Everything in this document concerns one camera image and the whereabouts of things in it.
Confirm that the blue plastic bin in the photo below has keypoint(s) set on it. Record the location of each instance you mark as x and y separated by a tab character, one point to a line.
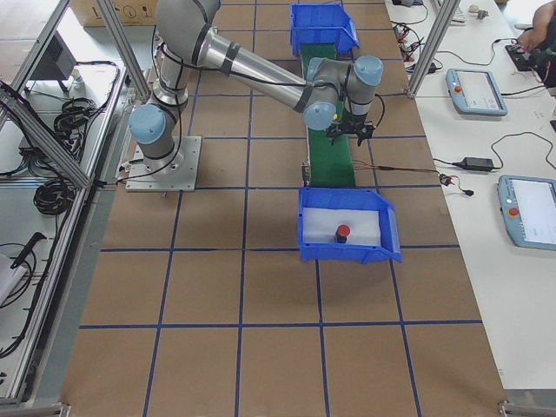
316	23
374	233

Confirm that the brown paper table mat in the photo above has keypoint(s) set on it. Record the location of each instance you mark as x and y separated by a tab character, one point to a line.
201	306

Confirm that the far teach pendant tablet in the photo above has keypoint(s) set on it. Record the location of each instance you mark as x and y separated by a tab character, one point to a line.
475	92

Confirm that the green conveyor belt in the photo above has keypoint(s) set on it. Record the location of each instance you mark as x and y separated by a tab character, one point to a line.
329	164

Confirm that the left blue plastic bin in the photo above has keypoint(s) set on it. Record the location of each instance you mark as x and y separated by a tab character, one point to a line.
316	23

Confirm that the person's hand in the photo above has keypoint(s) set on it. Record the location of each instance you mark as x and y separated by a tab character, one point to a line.
530	39

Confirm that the teach pendant tablet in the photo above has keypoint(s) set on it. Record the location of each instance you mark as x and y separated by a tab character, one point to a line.
527	206
475	92

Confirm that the near teach pendant tablet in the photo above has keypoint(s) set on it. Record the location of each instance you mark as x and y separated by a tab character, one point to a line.
527	206

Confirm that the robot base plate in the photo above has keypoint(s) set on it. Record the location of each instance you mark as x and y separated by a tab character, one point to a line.
176	172

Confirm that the black power adapter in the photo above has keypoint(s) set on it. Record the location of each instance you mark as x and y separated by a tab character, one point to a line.
478	164

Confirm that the right blue plastic bin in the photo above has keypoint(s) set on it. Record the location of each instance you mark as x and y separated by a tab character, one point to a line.
374	233

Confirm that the red push button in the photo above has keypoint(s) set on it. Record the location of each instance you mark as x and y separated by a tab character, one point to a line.
342	233

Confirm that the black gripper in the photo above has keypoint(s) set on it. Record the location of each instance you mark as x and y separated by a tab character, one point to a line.
357	122

